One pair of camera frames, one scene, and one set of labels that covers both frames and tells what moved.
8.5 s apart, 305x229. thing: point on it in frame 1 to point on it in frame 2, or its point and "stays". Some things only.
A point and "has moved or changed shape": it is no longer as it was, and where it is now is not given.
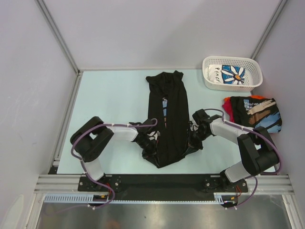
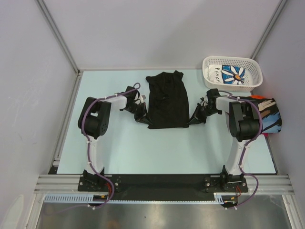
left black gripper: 152,151 to 143,116
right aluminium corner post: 280,8 stays
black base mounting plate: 161,187 stays
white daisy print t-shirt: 226,74 stays
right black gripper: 191,142 to 197,118
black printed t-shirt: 168,107 has moved or changed shape
